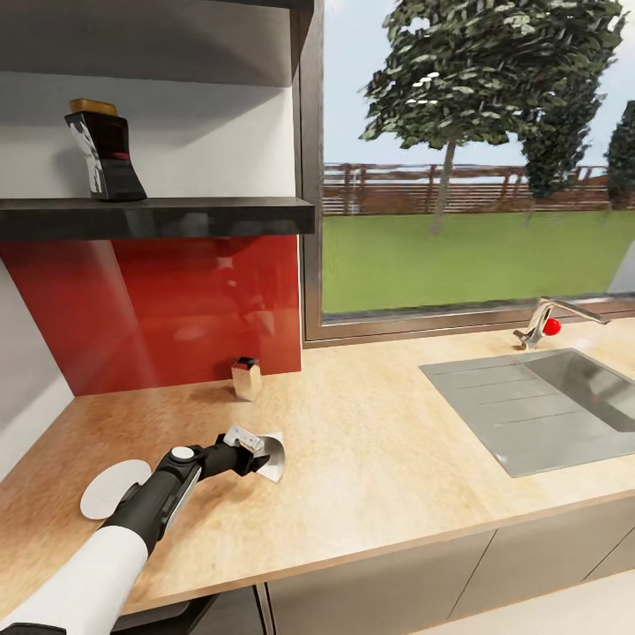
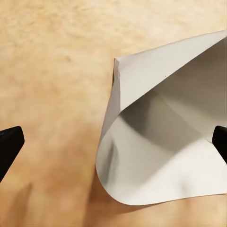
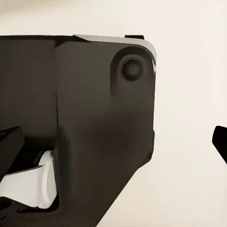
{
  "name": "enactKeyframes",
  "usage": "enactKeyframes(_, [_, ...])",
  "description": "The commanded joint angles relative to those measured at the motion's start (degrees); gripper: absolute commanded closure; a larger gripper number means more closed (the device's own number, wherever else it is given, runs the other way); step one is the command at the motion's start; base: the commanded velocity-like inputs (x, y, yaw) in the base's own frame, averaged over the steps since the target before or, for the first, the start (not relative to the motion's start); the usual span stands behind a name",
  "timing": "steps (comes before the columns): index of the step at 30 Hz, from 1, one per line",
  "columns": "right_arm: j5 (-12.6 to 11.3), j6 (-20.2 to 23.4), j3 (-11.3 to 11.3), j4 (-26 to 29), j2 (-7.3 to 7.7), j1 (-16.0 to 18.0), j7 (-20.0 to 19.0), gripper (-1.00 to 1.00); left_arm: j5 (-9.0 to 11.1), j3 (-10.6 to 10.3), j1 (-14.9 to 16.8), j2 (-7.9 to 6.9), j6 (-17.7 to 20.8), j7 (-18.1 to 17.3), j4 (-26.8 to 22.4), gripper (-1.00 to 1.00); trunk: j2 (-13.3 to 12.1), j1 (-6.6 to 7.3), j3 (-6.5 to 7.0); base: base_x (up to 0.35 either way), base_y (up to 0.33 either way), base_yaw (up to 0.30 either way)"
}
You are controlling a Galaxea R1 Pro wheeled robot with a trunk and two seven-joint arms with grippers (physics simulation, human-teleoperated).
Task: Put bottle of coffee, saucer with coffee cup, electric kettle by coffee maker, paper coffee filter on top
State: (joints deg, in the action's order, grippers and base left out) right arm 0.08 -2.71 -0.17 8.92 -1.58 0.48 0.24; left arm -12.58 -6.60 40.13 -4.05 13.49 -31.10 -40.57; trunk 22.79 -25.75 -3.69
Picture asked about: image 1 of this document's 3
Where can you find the bottle of coffee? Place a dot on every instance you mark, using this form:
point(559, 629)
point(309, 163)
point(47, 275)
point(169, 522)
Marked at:
point(103, 137)

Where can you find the fridge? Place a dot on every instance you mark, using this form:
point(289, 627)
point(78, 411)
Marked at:
point(33, 390)

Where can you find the drop in sink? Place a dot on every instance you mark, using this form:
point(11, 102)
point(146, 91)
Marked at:
point(542, 411)

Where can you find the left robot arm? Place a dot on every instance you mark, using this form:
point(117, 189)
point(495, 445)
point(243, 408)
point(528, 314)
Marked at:
point(87, 595)

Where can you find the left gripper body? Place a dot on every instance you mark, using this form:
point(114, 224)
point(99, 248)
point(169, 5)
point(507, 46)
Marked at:
point(238, 459)

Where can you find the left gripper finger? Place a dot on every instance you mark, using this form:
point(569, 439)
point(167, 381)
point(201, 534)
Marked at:
point(258, 463)

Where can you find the saucer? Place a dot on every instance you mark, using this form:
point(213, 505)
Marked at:
point(105, 492)

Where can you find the paper coffee filter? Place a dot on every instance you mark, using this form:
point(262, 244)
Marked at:
point(274, 447)

